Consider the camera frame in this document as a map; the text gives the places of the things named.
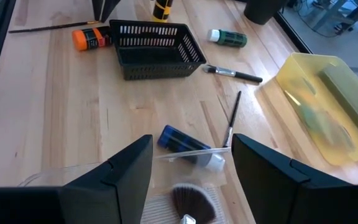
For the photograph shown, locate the orange paint bottle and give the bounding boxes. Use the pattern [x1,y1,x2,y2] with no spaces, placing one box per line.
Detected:
[71,26,113,52]

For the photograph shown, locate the black plant pot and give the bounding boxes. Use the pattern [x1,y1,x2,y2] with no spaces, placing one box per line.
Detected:
[243,0,289,26]

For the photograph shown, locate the paintbrush black handle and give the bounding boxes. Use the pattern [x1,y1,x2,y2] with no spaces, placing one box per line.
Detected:
[201,64,264,84]

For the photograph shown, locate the black slotted plastic basket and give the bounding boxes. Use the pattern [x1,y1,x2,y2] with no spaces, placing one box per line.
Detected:
[109,19,207,81]

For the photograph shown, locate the yellow translucent plastic bin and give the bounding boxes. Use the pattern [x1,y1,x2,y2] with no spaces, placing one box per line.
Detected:
[274,52,358,166]

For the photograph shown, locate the thin brown paintbrush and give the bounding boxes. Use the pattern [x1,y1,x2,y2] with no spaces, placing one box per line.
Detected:
[7,20,100,34]

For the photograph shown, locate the clear plastic bin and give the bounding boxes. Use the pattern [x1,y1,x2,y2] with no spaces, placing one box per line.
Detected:
[17,147,233,224]

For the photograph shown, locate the blue scissors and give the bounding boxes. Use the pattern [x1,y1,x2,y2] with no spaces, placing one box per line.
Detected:
[300,105,356,153]

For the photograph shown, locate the yellow scissors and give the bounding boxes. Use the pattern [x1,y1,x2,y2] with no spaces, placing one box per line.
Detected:
[283,76,319,108]

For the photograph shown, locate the background desk legs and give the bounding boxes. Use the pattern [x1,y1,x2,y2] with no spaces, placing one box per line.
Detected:
[309,0,358,35]

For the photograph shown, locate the yellow paint bottle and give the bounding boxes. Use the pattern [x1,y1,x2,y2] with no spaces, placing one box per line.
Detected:
[151,0,174,23]

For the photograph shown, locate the thin black paintbrush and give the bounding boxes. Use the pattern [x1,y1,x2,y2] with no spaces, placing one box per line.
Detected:
[221,90,242,149]

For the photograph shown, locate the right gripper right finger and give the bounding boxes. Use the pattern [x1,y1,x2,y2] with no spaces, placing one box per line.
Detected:
[231,133,354,224]

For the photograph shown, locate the fan paintbrush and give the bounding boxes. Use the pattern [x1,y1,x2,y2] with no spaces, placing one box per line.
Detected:
[170,182,218,224]

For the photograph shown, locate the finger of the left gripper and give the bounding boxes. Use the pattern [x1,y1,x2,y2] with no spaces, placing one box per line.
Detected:
[91,0,104,22]
[101,0,122,22]

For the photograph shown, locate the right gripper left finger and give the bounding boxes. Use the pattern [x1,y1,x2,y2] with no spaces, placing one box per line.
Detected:
[60,135,154,224]

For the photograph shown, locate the green paint bottle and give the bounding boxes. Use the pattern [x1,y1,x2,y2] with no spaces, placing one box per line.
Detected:
[206,29,248,49]

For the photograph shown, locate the blue paint bottle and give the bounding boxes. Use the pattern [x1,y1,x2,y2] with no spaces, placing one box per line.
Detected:
[157,124,226,174]

